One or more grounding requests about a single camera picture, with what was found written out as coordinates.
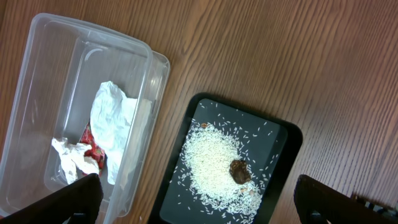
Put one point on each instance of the brown food scrap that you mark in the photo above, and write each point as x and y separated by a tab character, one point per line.
239	171

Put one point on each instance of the clear plastic bin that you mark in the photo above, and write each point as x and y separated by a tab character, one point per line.
65	62

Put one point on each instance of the black food waste tray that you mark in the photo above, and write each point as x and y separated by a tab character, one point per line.
268	144

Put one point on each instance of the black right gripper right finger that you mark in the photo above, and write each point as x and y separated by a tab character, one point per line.
316	202

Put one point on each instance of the small white tissue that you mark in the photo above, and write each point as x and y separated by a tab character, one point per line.
73	157

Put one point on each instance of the red snack wrapper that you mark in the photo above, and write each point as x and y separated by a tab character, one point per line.
95	152

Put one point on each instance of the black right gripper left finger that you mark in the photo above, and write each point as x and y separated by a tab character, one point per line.
78	202

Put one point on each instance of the pile of white rice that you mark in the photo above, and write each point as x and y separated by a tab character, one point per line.
207	153

